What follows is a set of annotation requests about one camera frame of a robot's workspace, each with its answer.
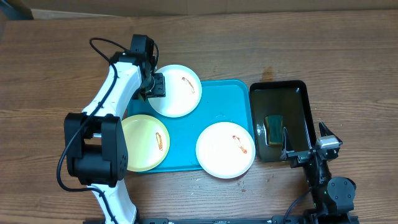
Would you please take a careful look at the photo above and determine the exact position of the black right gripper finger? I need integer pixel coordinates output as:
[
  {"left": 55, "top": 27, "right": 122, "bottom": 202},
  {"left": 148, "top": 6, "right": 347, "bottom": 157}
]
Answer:
[
  {"left": 280, "top": 127, "right": 294, "bottom": 160},
  {"left": 318, "top": 121, "right": 334, "bottom": 137}
]

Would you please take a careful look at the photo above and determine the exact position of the white plate with sauce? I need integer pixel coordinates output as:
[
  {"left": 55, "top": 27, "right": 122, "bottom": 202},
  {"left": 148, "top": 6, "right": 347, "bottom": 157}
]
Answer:
[{"left": 149, "top": 65, "right": 202, "bottom": 118}]

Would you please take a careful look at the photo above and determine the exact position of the yellow green sponge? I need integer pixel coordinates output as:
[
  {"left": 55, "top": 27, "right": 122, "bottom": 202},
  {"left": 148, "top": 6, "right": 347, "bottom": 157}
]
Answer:
[{"left": 264, "top": 114, "right": 283, "bottom": 146}]

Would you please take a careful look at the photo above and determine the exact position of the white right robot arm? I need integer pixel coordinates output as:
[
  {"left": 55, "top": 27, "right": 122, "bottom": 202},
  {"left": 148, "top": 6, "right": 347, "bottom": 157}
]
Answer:
[{"left": 281, "top": 122, "right": 359, "bottom": 224}]

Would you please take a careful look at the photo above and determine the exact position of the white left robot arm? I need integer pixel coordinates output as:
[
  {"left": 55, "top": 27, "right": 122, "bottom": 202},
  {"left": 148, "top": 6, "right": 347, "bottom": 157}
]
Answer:
[{"left": 56, "top": 34, "right": 165, "bottom": 223}]

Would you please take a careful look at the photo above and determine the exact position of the black water tray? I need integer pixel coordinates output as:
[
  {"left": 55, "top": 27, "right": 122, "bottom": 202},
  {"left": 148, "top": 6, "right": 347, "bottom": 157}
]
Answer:
[{"left": 249, "top": 80, "right": 317, "bottom": 162}]

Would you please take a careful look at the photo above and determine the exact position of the teal plastic tray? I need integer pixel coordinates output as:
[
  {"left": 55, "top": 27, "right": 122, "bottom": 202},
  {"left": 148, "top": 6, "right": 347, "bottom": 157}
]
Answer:
[{"left": 127, "top": 79, "right": 254, "bottom": 173}]

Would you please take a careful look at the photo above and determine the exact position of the yellow plate with sauce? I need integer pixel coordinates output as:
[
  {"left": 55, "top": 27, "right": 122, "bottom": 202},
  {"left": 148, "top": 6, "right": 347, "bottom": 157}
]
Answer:
[{"left": 122, "top": 114, "right": 170, "bottom": 172}]

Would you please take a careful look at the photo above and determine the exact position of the dark object top left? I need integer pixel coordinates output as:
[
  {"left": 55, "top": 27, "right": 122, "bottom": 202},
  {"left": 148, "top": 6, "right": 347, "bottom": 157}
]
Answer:
[{"left": 1, "top": 0, "right": 34, "bottom": 21}]

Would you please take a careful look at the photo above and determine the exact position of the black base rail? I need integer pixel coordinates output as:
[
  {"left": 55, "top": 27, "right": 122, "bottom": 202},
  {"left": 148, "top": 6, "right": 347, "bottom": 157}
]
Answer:
[{"left": 83, "top": 215, "right": 312, "bottom": 224}]

